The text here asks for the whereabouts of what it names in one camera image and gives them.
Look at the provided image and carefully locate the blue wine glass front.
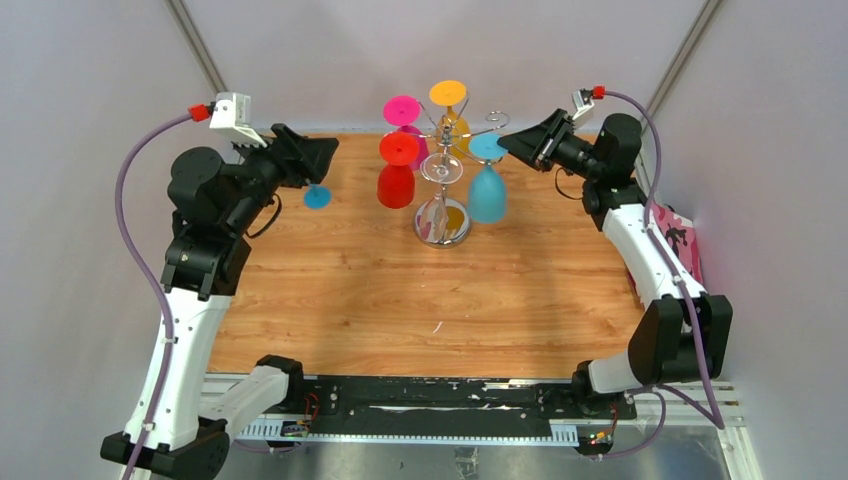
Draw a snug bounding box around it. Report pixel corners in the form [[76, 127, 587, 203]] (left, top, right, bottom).
[[468, 132, 507, 224]]

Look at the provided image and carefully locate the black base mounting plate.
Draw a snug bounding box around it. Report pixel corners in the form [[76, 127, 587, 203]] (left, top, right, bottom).
[[241, 374, 639, 440]]

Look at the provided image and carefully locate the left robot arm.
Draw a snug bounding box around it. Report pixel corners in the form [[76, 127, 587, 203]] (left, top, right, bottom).
[[100, 124, 339, 479]]

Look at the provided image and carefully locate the clear wine glass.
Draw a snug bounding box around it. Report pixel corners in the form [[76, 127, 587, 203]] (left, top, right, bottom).
[[417, 152, 463, 243]]

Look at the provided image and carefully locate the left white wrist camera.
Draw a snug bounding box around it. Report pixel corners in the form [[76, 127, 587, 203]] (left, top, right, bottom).
[[209, 92, 267, 148]]

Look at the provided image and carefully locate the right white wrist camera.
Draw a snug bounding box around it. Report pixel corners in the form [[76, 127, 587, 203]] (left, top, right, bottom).
[[571, 89, 594, 121]]

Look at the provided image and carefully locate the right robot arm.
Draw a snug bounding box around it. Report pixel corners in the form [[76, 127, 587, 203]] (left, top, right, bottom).
[[498, 109, 733, 418]]

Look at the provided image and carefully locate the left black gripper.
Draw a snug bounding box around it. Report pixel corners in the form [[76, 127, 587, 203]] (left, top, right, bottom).
[[224, 122, 337, 234]]

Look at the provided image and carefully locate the aluminium frame rail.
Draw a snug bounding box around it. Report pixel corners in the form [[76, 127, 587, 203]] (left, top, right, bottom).
[[198, 374, 747, 448]]

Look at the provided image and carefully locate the pink camouflage cloth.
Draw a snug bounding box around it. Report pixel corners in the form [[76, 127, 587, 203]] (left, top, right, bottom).
[[622, 204, 706, 306]]

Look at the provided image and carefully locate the blue wine glass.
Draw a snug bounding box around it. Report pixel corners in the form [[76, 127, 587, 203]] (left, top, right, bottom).
[[303, 184, 333, 210], [468, 132, 507, 224]]

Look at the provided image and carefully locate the pink wine glass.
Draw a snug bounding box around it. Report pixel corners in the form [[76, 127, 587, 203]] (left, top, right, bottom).
[[382, 95, 430, 171]]

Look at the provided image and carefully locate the yellow wine glass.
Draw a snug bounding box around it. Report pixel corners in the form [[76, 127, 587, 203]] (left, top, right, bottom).
[[429, 80, 471, 159]]

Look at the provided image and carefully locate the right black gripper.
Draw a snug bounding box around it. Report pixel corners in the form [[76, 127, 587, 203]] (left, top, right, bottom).
[[497, 109, 604, 181]]

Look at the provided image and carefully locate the red wine glass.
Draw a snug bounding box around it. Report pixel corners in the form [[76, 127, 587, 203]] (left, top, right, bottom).
[[376, 131, 419, 209]]

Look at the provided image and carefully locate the chrome wine glass rack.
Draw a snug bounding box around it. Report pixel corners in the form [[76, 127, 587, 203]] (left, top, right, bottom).
[[400, 100, 510, 248]]

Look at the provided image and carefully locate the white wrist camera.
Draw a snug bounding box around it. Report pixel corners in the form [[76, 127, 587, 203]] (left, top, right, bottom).
[[209, 92, 267, 148], [571, 89, 594, 121]]

